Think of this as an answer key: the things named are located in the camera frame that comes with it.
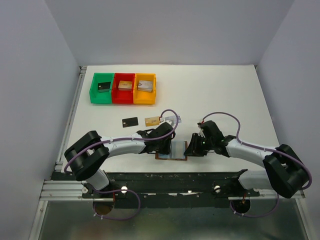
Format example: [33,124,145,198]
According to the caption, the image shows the green plastic bin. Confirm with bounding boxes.
[89,72,115,105]

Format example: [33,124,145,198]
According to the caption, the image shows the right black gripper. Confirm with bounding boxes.
[183,132,214,157]

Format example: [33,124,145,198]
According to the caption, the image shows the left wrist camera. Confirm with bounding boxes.
[159,117,176,127]

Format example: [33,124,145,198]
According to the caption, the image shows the purple cable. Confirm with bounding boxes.
[63,109,180,221]
[199,111,313,218]

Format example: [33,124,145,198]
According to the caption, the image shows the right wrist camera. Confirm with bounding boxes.
[197,122,205,138]

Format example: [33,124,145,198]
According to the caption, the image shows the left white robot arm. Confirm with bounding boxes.
[64,122,176,198]

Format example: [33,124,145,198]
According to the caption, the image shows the orange plastic bin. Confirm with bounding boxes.
[133,73,157,105]

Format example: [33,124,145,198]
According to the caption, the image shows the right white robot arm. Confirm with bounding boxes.
[184,120,309,199]

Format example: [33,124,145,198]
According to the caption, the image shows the silver card stack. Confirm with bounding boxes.
[137,80,153,93]

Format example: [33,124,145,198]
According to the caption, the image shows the red plastic bin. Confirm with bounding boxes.
[111,73,135,105]

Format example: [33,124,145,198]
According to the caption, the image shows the gold credit card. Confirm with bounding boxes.
[144,116,161,127]

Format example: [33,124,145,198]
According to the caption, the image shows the gold card stack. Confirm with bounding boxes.
[118,80,132,91]

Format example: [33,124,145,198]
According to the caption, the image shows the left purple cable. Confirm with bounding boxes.
[63,109,180,221]

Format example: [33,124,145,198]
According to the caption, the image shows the black credit card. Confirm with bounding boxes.
[122,117,139,128]

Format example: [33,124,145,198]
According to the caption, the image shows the brown leather card holder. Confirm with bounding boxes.
[155,140,188,161]

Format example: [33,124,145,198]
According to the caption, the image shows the silver VIP credit card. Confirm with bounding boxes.
[165,115,182,125]

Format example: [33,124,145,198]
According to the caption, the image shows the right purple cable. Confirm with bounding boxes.
[199,111,313,218]

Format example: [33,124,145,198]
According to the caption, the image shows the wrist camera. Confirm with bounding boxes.
[159,117,176,127]
[197,122,205,138]

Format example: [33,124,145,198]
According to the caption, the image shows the black card stack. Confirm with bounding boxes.
[97,81,111,93]

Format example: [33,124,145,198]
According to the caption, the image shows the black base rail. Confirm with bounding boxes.
[82,170,260,209]

